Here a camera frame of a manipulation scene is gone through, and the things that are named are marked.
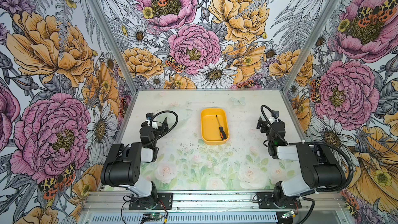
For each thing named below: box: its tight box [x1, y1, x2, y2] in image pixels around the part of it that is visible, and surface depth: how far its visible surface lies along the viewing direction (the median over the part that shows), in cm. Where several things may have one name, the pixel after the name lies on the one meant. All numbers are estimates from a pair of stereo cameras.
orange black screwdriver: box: [215, 114, 227, 141], surface depth 99 cm
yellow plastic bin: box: [200, 107, 230, 146], surface depth 104 cm
